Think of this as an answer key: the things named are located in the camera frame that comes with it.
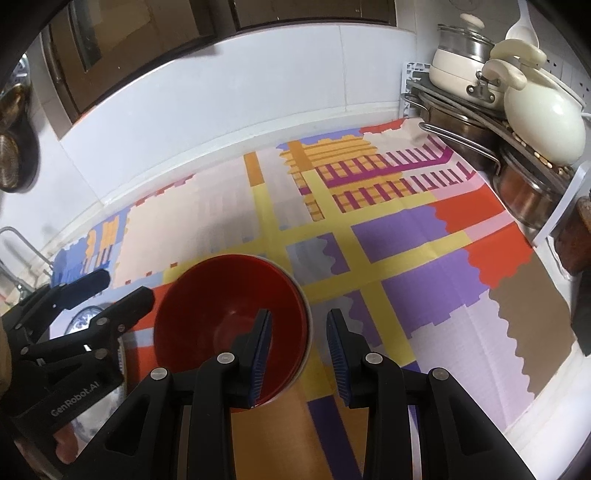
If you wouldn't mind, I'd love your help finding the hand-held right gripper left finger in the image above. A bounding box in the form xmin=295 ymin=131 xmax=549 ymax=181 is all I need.
xmin=90 ymin=308 xmax=273 ymax=480

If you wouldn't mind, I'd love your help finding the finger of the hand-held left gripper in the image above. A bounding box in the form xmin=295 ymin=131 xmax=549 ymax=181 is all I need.
xmin=90 ymin=287 xmax=155 ymax=344
xmin=46 ymin=270 xmax=112 ymax=311

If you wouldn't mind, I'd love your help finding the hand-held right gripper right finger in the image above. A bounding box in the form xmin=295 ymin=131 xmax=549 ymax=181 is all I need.
xmin=326 ymin=309 xmax=527 ymax=480

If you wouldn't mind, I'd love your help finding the blue floral white plate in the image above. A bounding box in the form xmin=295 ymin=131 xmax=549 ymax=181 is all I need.
xmin=62 ymin=305 xmax=127 ymax=444

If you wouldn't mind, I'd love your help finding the red and black bowl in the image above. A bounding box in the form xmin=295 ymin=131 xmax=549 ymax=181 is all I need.
xmin=154 ymin=255 xmax=309 ymax=409

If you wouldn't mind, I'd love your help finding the person's left hand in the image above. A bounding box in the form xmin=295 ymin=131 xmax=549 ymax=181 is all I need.
xmin=0 ymin=323 xmax=12 ymax=407

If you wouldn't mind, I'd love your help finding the colourful patterned table mat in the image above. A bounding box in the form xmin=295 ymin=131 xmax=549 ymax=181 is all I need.
xmin=51 ymin=117 xmax=578 ymax=480

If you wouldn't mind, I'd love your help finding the black frying pan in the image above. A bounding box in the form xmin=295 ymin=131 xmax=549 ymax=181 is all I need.
xmin=0 ymin=106 xmax=42 ymax=192

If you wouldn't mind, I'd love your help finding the brass ladle pot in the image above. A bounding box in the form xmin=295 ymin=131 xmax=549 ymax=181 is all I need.
xmin=0 ymin=83 xmax=29 ymax=125

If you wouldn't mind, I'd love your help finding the round metal steamer tray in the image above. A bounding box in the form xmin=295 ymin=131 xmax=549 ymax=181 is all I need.
xmin=9 ymin=54 xmax=32 ymax=89

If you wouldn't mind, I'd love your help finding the small stainless steel pot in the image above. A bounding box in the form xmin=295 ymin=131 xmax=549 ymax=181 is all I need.
xmin=492 ymin=148 xmax=575 ymax=232

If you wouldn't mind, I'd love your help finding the brown jar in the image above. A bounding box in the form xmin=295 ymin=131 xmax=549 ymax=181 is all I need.
xmin=554 ymin=196 xmax=591 ymax=278

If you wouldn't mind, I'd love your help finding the white pot rack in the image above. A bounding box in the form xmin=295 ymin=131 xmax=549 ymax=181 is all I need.
xmin=401 ymin=60 xmax=591 ymax=250

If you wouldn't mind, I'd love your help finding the cream kettle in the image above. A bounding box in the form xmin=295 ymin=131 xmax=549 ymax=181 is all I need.
xmin=482 ymin=39 xmax=587 ymax=167

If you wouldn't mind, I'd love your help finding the cream pot with glass lid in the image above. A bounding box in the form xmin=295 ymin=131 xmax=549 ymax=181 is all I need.
xmin=429 ymin=13 xmax=506 ymax=109

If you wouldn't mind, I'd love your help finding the white rice spoon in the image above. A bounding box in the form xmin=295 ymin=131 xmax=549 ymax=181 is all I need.
xmin=505 ymin=0 xmax=541 ymax=47

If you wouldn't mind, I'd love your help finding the dark brown window frame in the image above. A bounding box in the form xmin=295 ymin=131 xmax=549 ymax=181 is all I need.
xmin=41 ymin=0 xmax=416 ymax=139

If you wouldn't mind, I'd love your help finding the white wall socket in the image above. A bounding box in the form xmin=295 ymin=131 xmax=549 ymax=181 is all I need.
xmin=538 ymin=46 xmax=591 ymax=97

